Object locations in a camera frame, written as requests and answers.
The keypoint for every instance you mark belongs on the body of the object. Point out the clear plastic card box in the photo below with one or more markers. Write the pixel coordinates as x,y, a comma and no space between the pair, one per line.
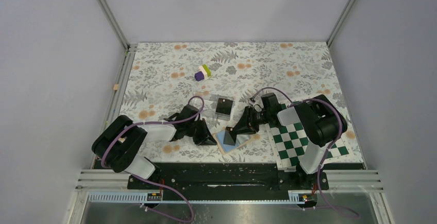
217,106

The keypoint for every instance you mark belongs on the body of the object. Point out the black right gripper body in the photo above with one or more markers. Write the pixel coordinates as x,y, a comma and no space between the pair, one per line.
256,118

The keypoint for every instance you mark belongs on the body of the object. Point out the green white chessboard mat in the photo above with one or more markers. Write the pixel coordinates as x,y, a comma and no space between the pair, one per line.
290,142

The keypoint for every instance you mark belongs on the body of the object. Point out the green white purple blocks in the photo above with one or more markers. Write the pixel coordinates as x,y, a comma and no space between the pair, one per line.
203,73

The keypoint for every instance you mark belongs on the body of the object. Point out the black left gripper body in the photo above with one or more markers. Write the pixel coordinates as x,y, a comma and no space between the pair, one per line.
198,130

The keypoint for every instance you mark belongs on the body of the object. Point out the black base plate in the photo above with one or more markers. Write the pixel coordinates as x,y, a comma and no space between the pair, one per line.
222,181

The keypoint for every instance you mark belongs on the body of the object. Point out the aluminium frame rail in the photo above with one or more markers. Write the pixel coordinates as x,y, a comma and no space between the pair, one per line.
119,86

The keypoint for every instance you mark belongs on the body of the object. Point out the floral table mat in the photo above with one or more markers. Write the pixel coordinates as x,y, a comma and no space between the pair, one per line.
162,81

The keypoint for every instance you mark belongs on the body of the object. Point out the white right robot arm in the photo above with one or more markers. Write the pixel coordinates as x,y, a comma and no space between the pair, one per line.
317,126

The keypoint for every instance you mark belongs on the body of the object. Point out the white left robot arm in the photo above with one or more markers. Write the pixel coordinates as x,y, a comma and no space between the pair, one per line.
118,146

